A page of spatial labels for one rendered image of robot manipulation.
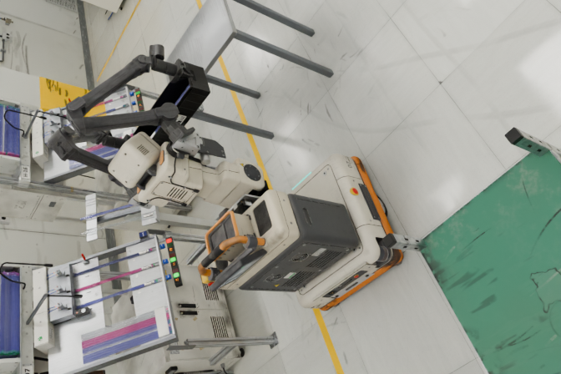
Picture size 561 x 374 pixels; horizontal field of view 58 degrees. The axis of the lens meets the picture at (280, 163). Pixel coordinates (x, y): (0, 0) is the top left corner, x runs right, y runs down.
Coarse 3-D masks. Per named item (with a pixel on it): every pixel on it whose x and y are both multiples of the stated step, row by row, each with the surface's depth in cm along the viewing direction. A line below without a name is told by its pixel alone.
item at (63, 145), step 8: (56, 136) 218; (64, 136) 217; (56, 144) 217; (64, 144) 217; (72, 144) 217; (56, 152) 217; (64, 152) 217; (72, 152) 217; (80, 152) 221; (88, 152) 228; (64, 160) 218; (80, 160) 223; (88, 160) 226; (96, 160) 229; (104, 160) 235; (96, 168) 232; (104, 168) 235; (112, 176) 242
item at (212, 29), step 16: (208, 0) 312; (224, 0) 298; (240, 0) 316; (208, 16) 308; (224, 16) 293; (272, 16) 333; (192, 32) 321; (208, 32) 304; (224, 32) 289; (240, 32) 287; (304, 32) 351; (176, 48) 334; (192, 48) 316; (208, 48) 300; (224, 48) 290; (272, 48) 300; (208, 64) 297; (304, 64) 317; (208, 80) 363; (224, 80) 372; (256, 96) 390; (240, 128) 350; (256, 128) 360
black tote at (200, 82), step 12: (192, 72) 245; (204, 72) 252; (168, 84) 255; (180, 84) 258; (192, 84) 239; (204, 84) 245; (168, 96) 262; (192, 96) 243; (204, 96) 245; (180, 108) 247; (192, 108) 250; (180, 120) 254; (144, 132) 279; (156, 132) 257
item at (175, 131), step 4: (172, 124) 220; (176, 124) 221; (180, 124) 223; (168, 128) 220; (172, 128) 220; (176, 128) 220; (180, 128) 220; (184, 128) 222; (192, 128) 222; (168, 132) 221; (172, 132) 219; (176, 132) 219; (180, 132) 219; (184, 132) 217; (188, 132) 218; (192, 132) 223; (172, 136) 219; (176, 136) 218; (180, 136) 217; (184, 136) 219; (172, 140) 220; (176, 140) 219; (172, 144) 221; (172, 148) 221
